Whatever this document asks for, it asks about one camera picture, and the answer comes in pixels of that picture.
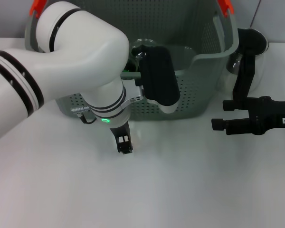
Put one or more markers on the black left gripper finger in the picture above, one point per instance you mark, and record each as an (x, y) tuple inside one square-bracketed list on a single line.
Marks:
[(126, 150)]

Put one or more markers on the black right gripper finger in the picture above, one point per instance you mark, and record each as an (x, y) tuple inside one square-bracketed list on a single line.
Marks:
[(230, 104), (218, 124)]

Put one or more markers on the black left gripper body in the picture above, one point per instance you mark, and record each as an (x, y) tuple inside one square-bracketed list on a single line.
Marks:
[(121, 134)]

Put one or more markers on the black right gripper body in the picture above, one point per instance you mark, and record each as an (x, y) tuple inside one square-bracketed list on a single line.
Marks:
[(268, 114)]

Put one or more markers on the green building block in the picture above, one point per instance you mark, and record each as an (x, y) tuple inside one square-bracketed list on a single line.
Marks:
[(126, 70)]

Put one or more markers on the glass teacup black holder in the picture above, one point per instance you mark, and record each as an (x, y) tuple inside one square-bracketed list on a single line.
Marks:
[(139, 50)]

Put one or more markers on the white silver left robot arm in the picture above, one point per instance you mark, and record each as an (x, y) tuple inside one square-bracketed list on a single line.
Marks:
[(61, 66)]

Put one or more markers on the grey-green perforated storage basket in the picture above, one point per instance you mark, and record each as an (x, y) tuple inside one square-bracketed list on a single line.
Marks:
[(199, 83)]

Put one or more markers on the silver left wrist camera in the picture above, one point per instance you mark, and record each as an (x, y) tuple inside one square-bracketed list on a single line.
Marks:
[(159, 76)]

